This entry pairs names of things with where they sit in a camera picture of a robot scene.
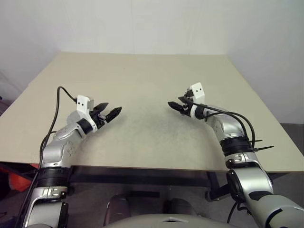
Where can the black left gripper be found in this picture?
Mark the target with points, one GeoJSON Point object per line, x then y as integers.
{"type": "Point", "coordinates": [99, 117]}

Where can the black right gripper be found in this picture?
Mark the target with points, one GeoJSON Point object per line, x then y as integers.
{"type": "Point", "coordinates": [187, 105]}

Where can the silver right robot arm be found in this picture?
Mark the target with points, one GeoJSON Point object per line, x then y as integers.
{"type": "Point", "coordinates": [232, 128]}

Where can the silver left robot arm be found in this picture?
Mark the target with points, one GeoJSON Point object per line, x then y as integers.
{"type": "Point", "coordinates": [57, 152]}

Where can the dark rounded shape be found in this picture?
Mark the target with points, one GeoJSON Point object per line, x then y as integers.
{"type": "Point", "coordinates": [117, 207]}

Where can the black table caster wheel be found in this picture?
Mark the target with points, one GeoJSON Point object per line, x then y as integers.
{"type": "Point", "coordinates": [208, 196]}

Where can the orange object under table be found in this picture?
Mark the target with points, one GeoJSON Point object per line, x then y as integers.
{"type": "Point", "coordinates": [19, 180]}

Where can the grey robot torso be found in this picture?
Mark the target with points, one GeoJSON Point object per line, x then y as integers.
{"type": "Point", "coordinates": [166, 222]}

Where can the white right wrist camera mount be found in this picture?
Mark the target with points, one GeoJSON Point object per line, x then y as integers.
{"type": "Point", "coordinates": [198, 92]}

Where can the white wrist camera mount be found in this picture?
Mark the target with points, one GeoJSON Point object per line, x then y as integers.
{"type": "Point", "coordinates": [82, 103]}
{"type": "Point", "coordinates": [198, 92]}

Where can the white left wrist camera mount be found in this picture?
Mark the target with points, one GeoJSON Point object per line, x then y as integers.
{"type": "Point", "coordinates": [82, 103]}

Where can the black table frame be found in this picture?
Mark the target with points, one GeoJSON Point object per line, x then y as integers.
{"type": "Point", "coordinates": [142, 175]}

